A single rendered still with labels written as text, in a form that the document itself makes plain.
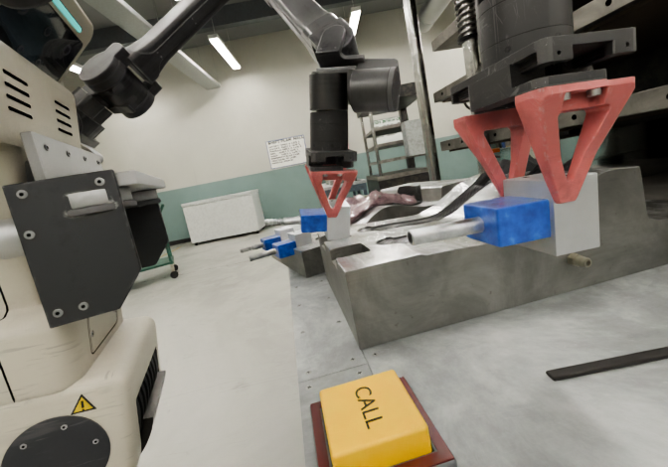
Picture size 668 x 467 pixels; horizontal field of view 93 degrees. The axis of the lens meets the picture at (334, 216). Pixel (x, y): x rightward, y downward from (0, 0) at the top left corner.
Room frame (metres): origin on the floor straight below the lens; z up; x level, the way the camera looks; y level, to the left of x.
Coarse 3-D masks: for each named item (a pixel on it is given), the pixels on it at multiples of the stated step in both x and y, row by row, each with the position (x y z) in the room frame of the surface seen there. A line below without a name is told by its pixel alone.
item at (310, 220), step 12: (348, 204) 0.49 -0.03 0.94; (300, 216) 0.48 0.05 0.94; (312, 216) 0.48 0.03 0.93; (324, 216) 0.48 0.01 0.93; (348, 216) 0.48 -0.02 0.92; (300, 228) 0.49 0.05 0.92; (312, 228) 0.48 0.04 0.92; (324, 228) 0.48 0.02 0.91; (336, 228) 0.48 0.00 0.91; (348, 228) 0.49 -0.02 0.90
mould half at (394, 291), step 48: (480, 192) 0.52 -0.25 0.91; (624, 192) 0.37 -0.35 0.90; (336, 240) 0.48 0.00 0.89; (624, 240) 0.37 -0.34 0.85; (336, 288) 0.43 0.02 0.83; (384, 288) 0.33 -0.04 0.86; (432, 288) 0.33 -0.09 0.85; (480, 288) 0.34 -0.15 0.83; (528, 288) 0.35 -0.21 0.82; (576, 288) 0.36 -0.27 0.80; (384, 336) 0.32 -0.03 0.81
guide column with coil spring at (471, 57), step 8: (464, 8) 1.29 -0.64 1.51; (472, 8) 1.29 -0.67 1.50; (464, 16) 1.29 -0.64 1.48; (472, 24) 1.29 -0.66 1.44; (472, 32) 1.29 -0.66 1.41; (472, 40) 1.29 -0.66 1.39; (464, 48) 1.31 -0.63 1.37; (472, 48) 1.29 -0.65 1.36; (464, 56) 1.31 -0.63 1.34; (472, 56) 1.29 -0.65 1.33; (472, 64) 1.29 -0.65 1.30; (472, 72) 1.29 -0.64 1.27; (472, 112) 1.31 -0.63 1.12; (488, 136) 1.30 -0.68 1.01; (480, 168) 1.31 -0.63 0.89
